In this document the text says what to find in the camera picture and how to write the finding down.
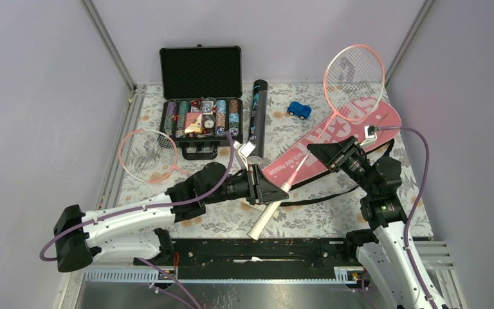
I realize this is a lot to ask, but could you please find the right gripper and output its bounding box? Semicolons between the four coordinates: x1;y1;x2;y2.
306;135;376;194

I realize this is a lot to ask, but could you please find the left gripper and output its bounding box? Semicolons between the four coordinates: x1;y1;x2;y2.
205;164;289;206

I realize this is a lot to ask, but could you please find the pink racket bag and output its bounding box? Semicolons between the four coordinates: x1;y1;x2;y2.
262;100;401;207

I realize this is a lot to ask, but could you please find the pink racket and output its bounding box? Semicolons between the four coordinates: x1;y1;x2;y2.
118;129;282;220
248;44;387;241

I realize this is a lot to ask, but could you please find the black shuttlecock tube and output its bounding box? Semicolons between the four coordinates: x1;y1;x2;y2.
248;79;268;164

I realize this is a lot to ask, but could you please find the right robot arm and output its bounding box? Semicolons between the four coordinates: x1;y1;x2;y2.
307;136;449;308

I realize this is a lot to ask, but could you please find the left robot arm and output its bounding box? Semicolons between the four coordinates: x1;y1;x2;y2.
53;163;290;273

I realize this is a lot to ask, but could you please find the blue toy car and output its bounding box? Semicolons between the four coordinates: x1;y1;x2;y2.
287;101;312;120

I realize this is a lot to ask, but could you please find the black poker chip case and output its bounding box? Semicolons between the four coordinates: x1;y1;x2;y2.
159;45;244;160

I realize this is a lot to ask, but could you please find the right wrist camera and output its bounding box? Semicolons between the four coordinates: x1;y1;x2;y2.
363;124;378;143

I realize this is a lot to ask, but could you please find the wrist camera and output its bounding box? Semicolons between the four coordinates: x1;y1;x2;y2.
233;141;255;170
363;124;378;143

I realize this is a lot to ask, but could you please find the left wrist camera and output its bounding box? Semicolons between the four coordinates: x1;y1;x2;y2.
233;141;255;170

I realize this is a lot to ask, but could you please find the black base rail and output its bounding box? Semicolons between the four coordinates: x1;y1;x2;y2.
149;238;364;283

